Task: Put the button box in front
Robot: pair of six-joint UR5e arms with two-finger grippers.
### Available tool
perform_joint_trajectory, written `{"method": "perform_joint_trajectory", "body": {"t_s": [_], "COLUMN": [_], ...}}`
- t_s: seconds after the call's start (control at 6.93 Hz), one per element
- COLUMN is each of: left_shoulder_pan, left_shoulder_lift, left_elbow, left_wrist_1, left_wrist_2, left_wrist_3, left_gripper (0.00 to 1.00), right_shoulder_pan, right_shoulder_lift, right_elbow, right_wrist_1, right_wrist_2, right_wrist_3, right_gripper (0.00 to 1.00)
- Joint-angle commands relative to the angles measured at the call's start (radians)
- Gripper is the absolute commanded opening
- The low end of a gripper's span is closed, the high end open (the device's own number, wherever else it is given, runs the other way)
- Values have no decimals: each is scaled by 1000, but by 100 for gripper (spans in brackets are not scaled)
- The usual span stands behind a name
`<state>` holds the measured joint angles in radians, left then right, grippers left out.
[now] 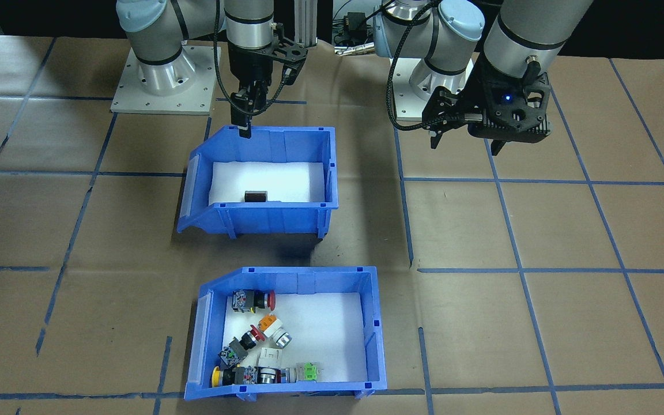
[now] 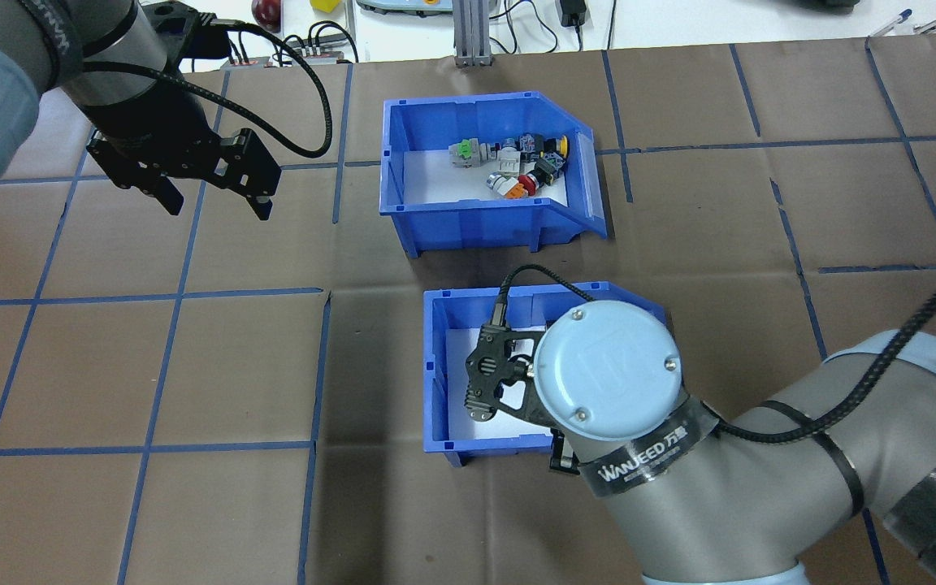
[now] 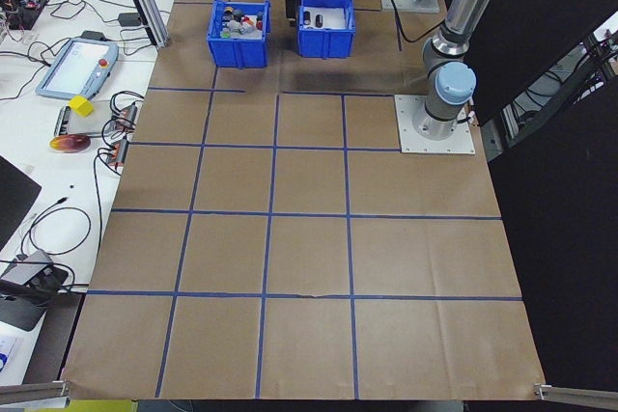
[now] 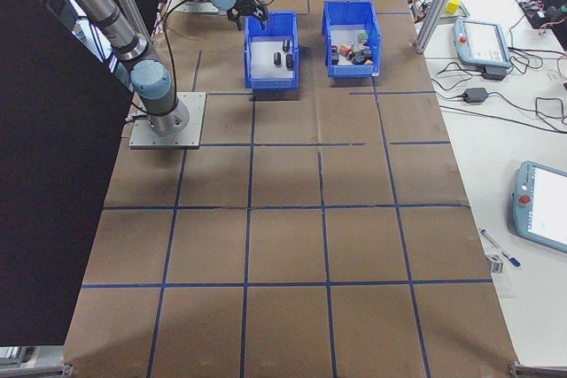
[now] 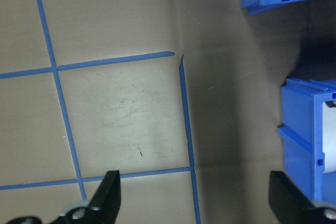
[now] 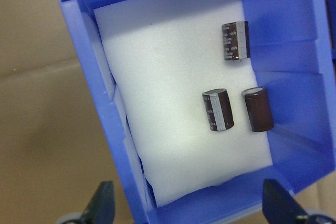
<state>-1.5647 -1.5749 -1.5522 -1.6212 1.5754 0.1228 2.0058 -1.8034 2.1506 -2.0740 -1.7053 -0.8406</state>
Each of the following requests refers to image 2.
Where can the blue plastic relay bin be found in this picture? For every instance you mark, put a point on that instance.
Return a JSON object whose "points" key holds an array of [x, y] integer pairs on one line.
{"points": [[468, 305]]}

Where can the blue plastic button bin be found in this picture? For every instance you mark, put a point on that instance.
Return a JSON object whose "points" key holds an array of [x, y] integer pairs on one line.
{"points": [[476, 219]]}

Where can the green head push button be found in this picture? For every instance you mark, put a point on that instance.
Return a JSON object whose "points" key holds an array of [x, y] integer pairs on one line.
{"points": [[468, 152]]}

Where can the white orange push button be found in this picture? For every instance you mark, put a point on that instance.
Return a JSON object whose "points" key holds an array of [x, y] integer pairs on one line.
{"points": [[509, 185]]}

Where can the red head button black body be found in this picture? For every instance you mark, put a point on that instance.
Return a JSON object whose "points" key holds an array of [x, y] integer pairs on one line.
{"points": [[541, 172]]}

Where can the yellow head push button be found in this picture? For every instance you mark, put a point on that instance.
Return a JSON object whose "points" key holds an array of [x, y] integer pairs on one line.
{"points": [[556, 146]]}

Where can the small grey box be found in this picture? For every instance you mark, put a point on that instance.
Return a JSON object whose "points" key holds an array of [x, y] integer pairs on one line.
{"points": [[927, 26]]}

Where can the red yellow toy fruit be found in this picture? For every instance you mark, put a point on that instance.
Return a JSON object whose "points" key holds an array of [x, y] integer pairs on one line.
{"points": [[266, 10]]}

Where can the yellow cube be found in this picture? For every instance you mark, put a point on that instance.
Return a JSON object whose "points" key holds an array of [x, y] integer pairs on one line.
{"points": [[324, 5]]}

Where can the pile of small electrical parts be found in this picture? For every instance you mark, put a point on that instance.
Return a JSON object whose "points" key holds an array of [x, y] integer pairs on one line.
{"points": [[435, 175]]}

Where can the blue grey teach pendant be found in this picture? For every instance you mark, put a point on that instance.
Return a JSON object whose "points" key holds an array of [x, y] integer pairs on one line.
{"points": [[403, 6]]}

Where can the black power adapter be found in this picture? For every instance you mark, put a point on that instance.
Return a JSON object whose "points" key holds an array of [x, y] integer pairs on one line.
{"points": [[574, 12]]}

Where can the white pen blue cap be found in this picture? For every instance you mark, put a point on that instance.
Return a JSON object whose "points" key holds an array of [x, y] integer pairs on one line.
{"points": [[890, 23]]}

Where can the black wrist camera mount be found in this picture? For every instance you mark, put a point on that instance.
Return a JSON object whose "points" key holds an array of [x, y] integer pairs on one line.
{"points": [[488, 366], [184, 28]]}

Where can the aluminium profile post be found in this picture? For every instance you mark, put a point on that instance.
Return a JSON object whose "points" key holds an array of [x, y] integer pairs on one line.
{"points": [[474, 32]]}

